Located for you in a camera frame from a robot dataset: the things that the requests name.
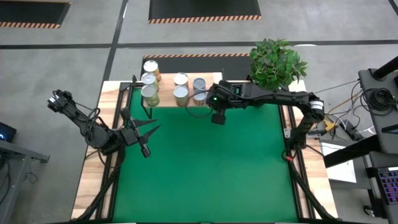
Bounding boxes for grey metal desk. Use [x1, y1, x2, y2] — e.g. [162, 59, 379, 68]
[0, 139, 50, 215]

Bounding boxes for white paper box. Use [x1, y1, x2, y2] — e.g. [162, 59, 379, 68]
[320, 141, 358, 184]

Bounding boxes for backlit keyboard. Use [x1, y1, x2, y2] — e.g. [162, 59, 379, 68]
[377, 167, 398, 205]

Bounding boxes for Oranges label tin can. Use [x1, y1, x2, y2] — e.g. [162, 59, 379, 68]
[142, 59, 162, 82]

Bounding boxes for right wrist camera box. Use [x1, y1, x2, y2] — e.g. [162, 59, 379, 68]
[211, 112, 227, 126]

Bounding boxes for black floor mat striped edge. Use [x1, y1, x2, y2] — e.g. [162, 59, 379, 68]
[0, 1, 72, 30]
[148, 0, 262, 25]
[141, 52, 253, 82]

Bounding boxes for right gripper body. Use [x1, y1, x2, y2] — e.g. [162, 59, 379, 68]
[206, 80, 249, 110]

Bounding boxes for wooden shelf black legs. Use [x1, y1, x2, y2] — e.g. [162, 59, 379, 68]
[132, 72, 228, 121]

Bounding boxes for Corn label tin can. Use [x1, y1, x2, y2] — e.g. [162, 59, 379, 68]
[192, 77, 207, 91]

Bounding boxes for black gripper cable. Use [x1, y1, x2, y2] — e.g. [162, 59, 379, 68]
[183, 89, 215, 119]

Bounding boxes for Pears label tin can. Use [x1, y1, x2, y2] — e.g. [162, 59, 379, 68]
[141, 72, 160, 93]

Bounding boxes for coiled black cable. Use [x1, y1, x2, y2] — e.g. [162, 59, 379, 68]
[362, 88, 397, 112]

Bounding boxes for black power strip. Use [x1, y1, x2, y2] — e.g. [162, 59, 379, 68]
[340, 119, 363, 141]

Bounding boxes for black device blue light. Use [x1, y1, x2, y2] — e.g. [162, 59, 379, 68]
[0, 121, 18, 144]

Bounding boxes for yellow cable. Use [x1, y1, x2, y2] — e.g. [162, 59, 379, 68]
[317, 96, 364, 133]

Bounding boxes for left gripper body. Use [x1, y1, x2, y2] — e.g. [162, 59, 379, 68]
[119, 106, 144, 147]

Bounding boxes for orange yellow tin can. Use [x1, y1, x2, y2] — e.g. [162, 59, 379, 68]
[140, 84, 161, 108]

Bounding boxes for silver-lidded tin can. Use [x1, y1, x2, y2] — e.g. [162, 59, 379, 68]
[192, 89, 208, 106]
[173, 72, 190, 87]

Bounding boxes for black side desk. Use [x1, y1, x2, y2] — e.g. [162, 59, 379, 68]
[357, 55, 398, 155]

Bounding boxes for green potted plant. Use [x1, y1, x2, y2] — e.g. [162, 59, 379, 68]
[248, 37, 309, 91]

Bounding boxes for Green Beans label tin can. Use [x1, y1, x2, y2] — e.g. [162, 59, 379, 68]
[172, 85, 190, 108]

